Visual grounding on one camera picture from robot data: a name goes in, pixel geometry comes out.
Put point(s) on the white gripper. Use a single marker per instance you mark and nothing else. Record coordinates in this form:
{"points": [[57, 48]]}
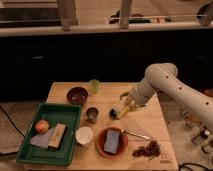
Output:
{"points": [[131, 103]]}

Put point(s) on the yellow banana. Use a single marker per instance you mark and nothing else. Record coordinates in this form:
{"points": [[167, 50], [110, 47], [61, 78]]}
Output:
{"points": [[124, 111]]}

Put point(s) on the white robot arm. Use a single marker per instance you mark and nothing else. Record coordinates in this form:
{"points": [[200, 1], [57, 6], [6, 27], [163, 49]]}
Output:
{"points": [[163, 77]]}

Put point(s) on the metal cup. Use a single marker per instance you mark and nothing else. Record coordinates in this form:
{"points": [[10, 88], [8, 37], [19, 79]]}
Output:
{"points": [[92, 114]]}

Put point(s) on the green plastic cup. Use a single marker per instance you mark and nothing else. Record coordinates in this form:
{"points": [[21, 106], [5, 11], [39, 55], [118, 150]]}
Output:
{"points": [[93, 86]]}

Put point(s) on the white paper cup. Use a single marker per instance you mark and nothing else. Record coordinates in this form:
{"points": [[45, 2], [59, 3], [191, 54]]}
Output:
{"points": [[84, 135]]}

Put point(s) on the green chili pepper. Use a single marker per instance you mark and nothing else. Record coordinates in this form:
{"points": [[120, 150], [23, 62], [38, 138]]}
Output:
{"points": [[123, 95]]}

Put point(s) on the black dish brush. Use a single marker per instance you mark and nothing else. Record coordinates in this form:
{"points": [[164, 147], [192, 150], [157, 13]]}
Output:
{"points": [[114, 113]]}

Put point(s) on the metal spoon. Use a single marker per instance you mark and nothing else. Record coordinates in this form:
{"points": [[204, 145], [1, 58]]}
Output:
{"points": [[136, 135]]}

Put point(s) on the orange plate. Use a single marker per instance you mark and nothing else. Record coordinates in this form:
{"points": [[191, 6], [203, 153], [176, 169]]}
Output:
{"points": [[101, 138]]}

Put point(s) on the blue sponge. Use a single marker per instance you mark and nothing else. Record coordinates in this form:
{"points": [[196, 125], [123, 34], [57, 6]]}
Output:
{"points": [[112, 141]]}

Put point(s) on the bunch of dark grapes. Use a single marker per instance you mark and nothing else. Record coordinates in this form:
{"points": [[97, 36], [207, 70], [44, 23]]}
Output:
{"points": [[151, 150]]}

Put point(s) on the dark red bowl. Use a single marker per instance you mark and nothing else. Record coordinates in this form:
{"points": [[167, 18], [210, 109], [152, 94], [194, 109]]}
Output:
{"points": [[77, 96]]}

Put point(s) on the green plastic tray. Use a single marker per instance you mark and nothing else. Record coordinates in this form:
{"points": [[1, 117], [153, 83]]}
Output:
{"points": [[35, 147]]}

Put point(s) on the wooden block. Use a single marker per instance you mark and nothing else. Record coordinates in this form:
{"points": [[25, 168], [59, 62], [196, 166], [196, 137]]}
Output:
{"points": [[57, 135]]}

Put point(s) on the red apple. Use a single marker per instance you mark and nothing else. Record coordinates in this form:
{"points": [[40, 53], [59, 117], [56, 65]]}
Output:
{"points": [[41, 126]]}

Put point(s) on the grey cloth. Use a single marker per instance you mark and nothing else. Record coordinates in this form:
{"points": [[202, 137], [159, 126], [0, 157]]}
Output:
{"points": [[42, 140]]}

